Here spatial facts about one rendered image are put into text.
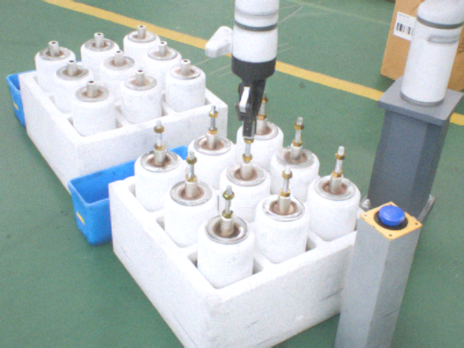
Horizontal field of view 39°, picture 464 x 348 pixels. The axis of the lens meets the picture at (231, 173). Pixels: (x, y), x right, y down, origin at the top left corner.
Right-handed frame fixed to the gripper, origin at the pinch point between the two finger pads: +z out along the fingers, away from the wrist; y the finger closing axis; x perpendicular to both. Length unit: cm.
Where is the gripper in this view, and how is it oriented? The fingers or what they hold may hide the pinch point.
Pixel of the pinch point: (249, 126)
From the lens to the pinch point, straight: 117.9
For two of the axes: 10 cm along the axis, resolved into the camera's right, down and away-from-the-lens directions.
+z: -0.4, 8.3, 5.6
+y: 2.8, -5.3, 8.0
